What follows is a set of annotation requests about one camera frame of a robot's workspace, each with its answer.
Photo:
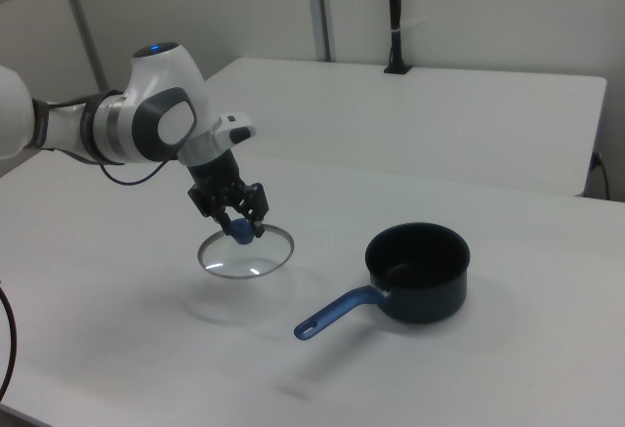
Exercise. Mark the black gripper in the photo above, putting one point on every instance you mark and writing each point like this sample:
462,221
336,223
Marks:
215,175

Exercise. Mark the grey metal partition post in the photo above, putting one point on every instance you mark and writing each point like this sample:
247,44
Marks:
320,7
83,21

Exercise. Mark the black camera stand pole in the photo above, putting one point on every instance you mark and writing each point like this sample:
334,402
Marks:
393,7

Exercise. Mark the glass lid with blue knob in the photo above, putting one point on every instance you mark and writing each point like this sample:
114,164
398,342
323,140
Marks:
242,237

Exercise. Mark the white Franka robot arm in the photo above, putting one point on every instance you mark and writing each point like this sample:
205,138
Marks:
161,85

